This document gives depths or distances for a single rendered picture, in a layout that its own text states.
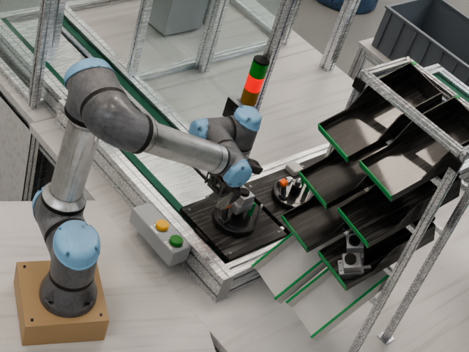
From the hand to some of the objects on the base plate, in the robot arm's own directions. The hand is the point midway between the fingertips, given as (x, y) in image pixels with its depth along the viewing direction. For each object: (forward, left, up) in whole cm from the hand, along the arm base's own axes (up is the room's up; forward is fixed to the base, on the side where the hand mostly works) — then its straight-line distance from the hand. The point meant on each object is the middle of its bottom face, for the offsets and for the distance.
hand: (222, 204), depth 257 cm
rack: (+35, -22, -21) cm, 46 cm away
